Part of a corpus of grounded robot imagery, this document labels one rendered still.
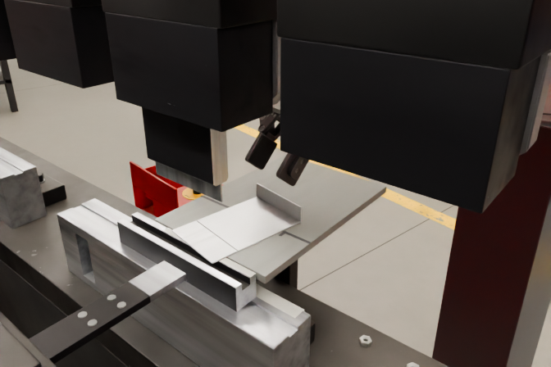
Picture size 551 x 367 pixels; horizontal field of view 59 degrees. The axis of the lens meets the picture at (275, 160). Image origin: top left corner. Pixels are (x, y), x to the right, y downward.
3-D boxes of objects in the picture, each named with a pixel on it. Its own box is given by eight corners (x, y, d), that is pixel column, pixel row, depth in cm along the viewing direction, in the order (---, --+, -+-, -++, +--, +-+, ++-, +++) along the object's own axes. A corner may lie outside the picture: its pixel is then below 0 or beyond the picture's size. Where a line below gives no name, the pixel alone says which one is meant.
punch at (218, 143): (229, 198, 48) (225, 106, 44) (214, 206, 47) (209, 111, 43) (164, 170, 54) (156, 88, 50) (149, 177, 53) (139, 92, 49)
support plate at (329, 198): (386, 192, 69) (386, 186, 68) (265, 284, 50) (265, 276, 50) (285, 160, 79) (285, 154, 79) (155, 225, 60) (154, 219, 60)
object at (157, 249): (256, 296, 51) (255, 273, 50) (236, 311, 49) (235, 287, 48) (140, 232, 63) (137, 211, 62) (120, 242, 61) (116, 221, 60)
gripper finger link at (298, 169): (302, 125, 57) (274, 174, 56) (321, 132, 54) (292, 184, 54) (317, 137, 59) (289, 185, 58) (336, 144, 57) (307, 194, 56)
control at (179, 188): (237, 234, 119) (234, 167, 112) (181, 260, 109) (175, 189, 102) (190, 205, 133) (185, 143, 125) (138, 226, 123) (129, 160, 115)
